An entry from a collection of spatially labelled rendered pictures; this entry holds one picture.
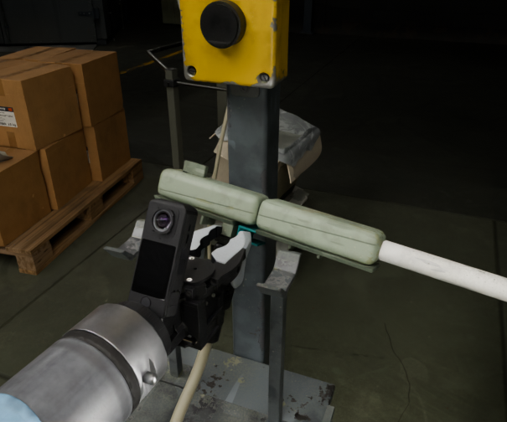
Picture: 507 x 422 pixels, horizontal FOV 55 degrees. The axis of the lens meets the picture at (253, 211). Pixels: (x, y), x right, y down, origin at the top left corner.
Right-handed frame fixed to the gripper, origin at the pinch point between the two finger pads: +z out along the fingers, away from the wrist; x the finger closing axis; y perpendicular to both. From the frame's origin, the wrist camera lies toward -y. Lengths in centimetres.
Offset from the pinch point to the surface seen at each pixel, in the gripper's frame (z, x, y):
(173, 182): 2.1, -9.7, -4.1
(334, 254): 0.6, 13.5, 0.5
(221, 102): 172, -98, 31
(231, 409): 0.3, -1.0, 32.3
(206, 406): -0.9, -4.9, 32.3
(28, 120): 120, -180, 37
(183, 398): -9.2, -2.8, 21.6
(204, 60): 4.2, -5.1, -19.8
